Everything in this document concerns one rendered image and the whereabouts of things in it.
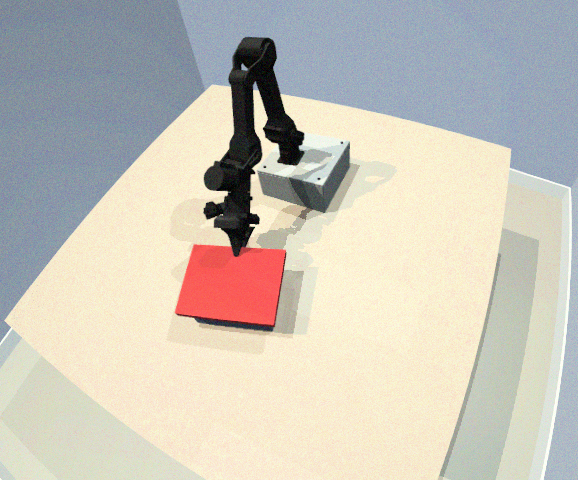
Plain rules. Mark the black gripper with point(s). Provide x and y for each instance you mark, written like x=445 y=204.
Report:
x=236 y=223

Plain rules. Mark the red box lid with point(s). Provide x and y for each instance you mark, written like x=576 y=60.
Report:
x=242 y=290

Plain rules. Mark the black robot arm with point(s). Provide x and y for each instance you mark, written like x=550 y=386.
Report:
x=233 y=173

